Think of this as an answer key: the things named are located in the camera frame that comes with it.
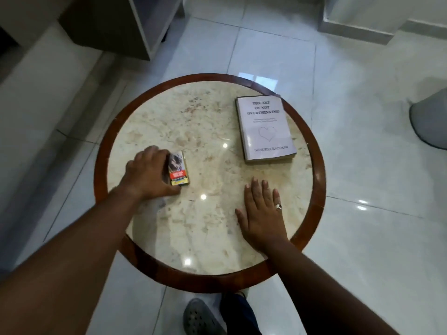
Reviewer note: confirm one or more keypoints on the person's left hand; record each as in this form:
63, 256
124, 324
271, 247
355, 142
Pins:
145, 174

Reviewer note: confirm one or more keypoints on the person's right hand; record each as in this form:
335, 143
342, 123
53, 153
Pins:
263, 219

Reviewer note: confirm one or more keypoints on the person's right thumb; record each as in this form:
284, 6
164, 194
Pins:
241, 218

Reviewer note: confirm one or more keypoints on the person's left thumb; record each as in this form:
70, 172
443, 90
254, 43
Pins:
169, 191

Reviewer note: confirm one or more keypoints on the person's right little finger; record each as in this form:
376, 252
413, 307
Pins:
277, 200

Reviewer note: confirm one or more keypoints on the person's right middle finger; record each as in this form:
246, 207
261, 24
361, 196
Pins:
256, 190

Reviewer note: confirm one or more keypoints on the small printed cardboard packet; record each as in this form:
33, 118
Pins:
178, 169

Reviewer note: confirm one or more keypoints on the person's right forearm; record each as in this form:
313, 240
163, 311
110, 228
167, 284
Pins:
324, 293

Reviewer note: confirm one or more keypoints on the person's left forearm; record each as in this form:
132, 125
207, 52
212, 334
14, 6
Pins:
70, 268

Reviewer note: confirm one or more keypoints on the white paperback book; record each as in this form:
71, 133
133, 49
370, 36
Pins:
265, 129

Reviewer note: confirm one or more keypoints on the round marble table wooden rim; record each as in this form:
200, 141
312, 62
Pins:
206, 136

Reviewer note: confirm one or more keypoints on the person's dark blue trouser leg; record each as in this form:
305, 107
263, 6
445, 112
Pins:
239, 315

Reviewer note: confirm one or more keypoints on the grey perforated clog shoe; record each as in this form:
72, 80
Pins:
200, 319

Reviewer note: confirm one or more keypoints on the grey rounded plastic object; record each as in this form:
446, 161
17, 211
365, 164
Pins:
431, 123

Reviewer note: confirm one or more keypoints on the dark cabinet with white frame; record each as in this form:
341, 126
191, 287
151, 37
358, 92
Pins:
122, 24

